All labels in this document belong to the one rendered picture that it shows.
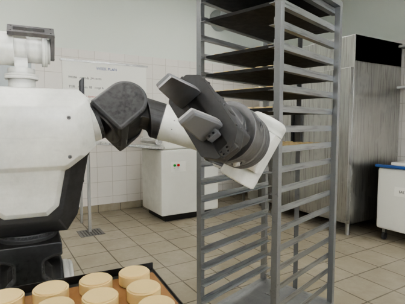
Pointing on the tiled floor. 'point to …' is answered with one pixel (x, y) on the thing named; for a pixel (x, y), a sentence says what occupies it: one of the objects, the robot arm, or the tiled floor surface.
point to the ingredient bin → (391, 198)
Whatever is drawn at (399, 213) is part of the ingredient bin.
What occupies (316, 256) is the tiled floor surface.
